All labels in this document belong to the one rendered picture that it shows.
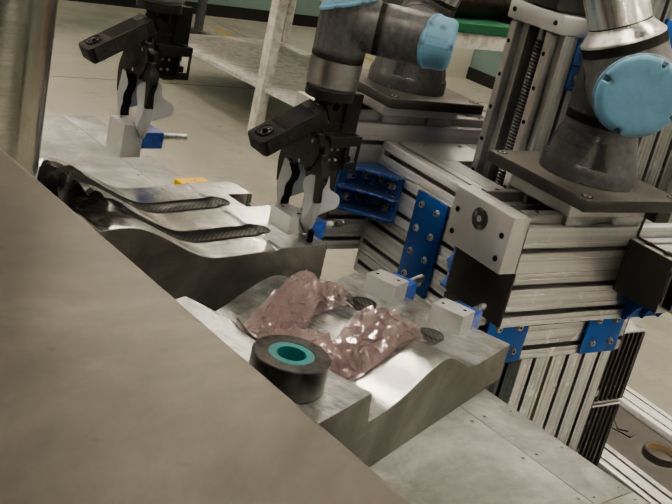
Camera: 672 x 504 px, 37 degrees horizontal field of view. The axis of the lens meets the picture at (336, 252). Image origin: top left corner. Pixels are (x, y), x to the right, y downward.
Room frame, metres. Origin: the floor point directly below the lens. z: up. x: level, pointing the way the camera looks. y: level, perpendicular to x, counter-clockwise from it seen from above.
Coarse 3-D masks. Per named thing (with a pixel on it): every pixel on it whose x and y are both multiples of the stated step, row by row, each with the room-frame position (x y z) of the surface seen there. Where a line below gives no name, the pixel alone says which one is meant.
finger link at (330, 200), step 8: (312, 176) 1.40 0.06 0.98; (304, 184) 1.41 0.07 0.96; (312, 184) 1.40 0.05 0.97; (328, 184) 1.42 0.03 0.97; (304, 192) 1.41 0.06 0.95; (312, 192) 1.40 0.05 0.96; (328, 192) 1.42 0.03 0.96; (304, 200) 1.41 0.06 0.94; (312, 200) 1.39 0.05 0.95; (328, 200) 1.42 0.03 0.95; (336, 200) 1.43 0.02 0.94; (304, 208) 1.40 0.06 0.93; (312, 208) 1.39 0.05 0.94; (320, 208) 1.41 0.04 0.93; (328, 208) 1.42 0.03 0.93; (304, 216) 1.40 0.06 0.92; (312, 216) 1.40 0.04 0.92; (304, 224) 1.40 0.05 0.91; (312, 224) 1.40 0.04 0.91; (304, 232) 1.41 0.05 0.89
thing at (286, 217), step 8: (272, 208) 1.43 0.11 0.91; (280, 208) 1.42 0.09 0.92; (288, 208) 1.43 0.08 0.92; (296, 208) 1.44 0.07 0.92; (272, 216) 1.42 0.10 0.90; (280, 216) 1.41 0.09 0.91; (288, 216) 1.40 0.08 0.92; (296, 216) 1.40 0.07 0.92; (272, 224) 1.42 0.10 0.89; (280, 224) 1.41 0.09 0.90; (288, 224) 1.40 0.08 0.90; (296, 224) 1.40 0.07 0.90; (320, 224) 1.44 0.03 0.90; (328, 224) 1.47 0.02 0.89; (336, 224) 1.49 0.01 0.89; (344, 224) 1.50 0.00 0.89; (288, 232) 1.40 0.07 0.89; (296, 232) 1.41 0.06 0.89; (320, 232) 1.44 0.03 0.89
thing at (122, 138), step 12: (120, 120) 1.54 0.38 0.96; (132, 120) 1.56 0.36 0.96; (108, 132) 1.56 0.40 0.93; (120, 132) 1.53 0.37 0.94; (132, 132) 1.53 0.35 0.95; (156, 132) 1.57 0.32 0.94; (108, 144) 1.55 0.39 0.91; (120, 144) 1.52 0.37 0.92; (132, 144) 1.54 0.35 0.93; (144, 144) 1.55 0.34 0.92; (156, 144) 1.57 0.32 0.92; (120, 156) 1.52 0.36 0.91; (132, 156) 1.54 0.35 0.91
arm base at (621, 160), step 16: (576, 112) 1.53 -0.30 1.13; (560, 128) 1.55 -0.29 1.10; (576, 128) 1.52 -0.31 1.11; (592, 128) 1.51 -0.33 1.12; (560, 144) 1.53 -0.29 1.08; (576, 144) 1.51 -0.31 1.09; (592, 144) 1.50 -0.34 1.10; (608, 144) 1.50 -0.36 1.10; (624, 144) 1.51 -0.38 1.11; (544, 160) 1.54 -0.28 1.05; (560, 160) 1.51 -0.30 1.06; (576, 160) 1.50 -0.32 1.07; (592, 160) 1.50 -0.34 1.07; (608, 160) 1.49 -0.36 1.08; (624, 160) 1.50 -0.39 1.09; (560, 176) 1.50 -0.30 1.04; (576, 176) 1.49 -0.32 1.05; (592, 176) 1.49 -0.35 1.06; (608, 176) 1.49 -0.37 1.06; (624, 176) 1.50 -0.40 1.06
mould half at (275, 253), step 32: (128, 192) 1.43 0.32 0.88; (160, 192) 1.46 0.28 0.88; (192, 192) 1.49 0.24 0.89; (224, 192) 1.51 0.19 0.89; (96, 224) 1.16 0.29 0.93; (128, 224) 1.17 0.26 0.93; (160, 224) 1.32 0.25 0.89; (192, 224) 1.36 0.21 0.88; (224, 224) 1.38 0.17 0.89; (128, 256) 1.17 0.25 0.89; (160, 256) 1.20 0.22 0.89; (192, 256) 1.23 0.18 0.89; (224, 256) 1.27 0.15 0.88; (256, 256) 1.31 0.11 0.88; (288, 256) 1.34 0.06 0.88; (320, 256) 1.39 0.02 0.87; (192, 288) 1.24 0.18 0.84; (224, 288) 1.28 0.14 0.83
